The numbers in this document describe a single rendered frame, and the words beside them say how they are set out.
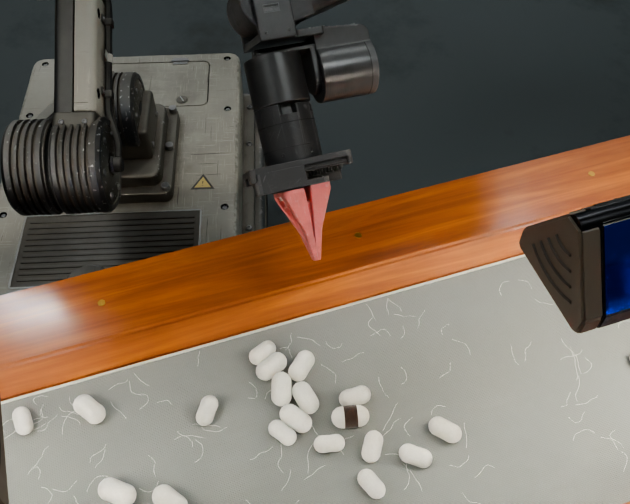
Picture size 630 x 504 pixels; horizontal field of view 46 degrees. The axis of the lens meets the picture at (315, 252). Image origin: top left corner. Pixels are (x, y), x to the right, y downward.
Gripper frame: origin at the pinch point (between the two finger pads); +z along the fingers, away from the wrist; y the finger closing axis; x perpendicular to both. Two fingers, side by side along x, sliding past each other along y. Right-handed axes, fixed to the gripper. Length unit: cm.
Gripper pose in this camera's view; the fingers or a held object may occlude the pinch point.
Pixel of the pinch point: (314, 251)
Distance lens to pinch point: 73.7
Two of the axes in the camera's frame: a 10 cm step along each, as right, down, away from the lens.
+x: -2.0, -0.3, 9.8
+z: 2.2, 9.7, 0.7
